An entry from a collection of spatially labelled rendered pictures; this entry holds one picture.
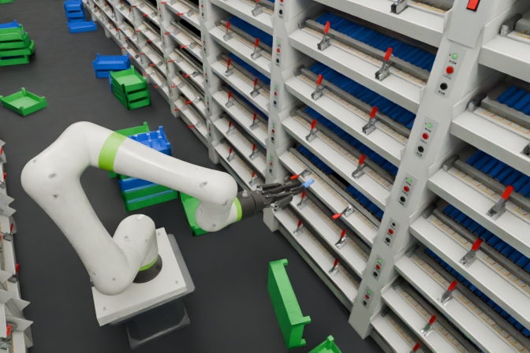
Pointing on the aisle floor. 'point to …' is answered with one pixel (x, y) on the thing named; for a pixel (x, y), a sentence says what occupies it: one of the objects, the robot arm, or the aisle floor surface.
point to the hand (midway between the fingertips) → (295, 188)
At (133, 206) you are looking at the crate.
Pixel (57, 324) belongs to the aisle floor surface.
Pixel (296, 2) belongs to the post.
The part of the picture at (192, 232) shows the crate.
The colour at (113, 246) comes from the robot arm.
